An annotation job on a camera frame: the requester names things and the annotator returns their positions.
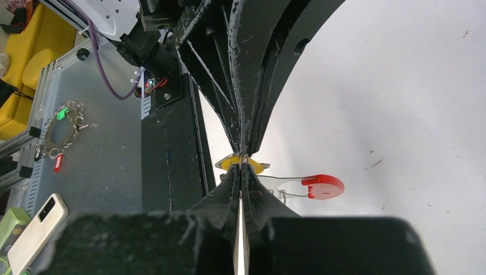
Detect key with yellow tag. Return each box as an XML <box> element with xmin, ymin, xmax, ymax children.
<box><xmin>214</xmin><ymin>154</ymin><xmax>271</xmax><ymax>175</ymax></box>

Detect metal keyring with red handle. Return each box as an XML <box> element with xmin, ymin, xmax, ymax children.
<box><xmin>258</xmin><ymin>174</ymin><xmax>345</xmax><ymax>204</ymax></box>

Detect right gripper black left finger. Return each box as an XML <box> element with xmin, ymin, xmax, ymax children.
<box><xmin>38</xmin><ymin>164</ymin><xmax>241</xmax><ymax>274</ymax></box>

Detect yellow sofa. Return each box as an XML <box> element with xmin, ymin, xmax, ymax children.
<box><xmin>1</xmin><ymin>4</ymin><xmax>77</xmax><ymax>140</ymax></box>

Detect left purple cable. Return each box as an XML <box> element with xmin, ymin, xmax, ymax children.
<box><xmin>62</xmin><ymin>0</ymin><xmax>147</xmax><ymax>101</ymax></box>

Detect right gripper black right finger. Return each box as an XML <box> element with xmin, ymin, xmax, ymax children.
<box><xmin>240</xmin><ymin>164</ymin><xmax>434</xmax><ymax>274</ymax></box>

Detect green box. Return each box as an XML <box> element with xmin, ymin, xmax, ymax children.
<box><xmin>1</xmin><ymin>207</ymin><xmax>31</xmax><ymax>257</ymax></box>

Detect spare keyring with tags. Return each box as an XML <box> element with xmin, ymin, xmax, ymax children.
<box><xmin>34</xmin><ymin>100</ymin><xmax>88</xmax><ymax>173</ymax></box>

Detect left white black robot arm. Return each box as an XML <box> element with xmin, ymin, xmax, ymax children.
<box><xmin>73</xmin><ymin>1</ymin><xmax>342</xmax><ymax>156</ymax></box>

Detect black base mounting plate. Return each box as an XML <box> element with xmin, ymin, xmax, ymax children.
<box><xmin>141</xmin><ymin>74</ymin><xmax>215</xmax><ymax>211</ymax></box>

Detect white smartphone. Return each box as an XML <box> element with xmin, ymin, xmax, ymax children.
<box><xmin>7</xmin><ymin>193</ymin><xmax>68</xmax><ymax>275</ymax></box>

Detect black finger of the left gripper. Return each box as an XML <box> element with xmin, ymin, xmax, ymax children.
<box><xmin>228</xmin><ymin>1</ymin><xmax>343</xmax><ymax>156</ymax></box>
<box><xmin>176</xmin><ymin>1</ymin><xmax>241</xmax><ymax>154</ymax></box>

